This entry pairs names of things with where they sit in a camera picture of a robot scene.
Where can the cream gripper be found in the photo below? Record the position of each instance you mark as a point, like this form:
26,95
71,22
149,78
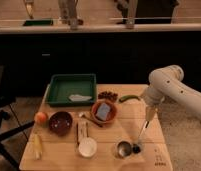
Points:
150,113

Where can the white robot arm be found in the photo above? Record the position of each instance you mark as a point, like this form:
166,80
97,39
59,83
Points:
167,81

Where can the small metal cup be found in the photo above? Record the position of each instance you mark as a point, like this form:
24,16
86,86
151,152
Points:
124,149

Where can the white round cup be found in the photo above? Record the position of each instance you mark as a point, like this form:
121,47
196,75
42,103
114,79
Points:
87,147

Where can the orange clay bowl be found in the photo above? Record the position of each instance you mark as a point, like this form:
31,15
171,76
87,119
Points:
111,115

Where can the black and white ladle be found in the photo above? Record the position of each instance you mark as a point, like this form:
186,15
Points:
136,146

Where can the bunch of dark grapes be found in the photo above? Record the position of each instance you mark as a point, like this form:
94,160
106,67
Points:
108,95

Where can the blue sponge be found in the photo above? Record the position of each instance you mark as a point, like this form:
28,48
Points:
103,111

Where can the metal spoon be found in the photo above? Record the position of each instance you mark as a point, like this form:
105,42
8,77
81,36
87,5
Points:
83,115

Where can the green plastic tray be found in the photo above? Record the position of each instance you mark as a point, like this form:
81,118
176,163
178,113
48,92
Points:
62,86

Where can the white crumpled paper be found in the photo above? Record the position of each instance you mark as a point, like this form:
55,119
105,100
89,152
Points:
79,98

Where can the dark red bowl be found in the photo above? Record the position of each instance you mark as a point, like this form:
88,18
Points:
60,123

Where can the red apple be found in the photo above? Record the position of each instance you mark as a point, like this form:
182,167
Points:
41,118

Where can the green box on shelf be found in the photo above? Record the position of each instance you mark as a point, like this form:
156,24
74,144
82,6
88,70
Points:
43,22

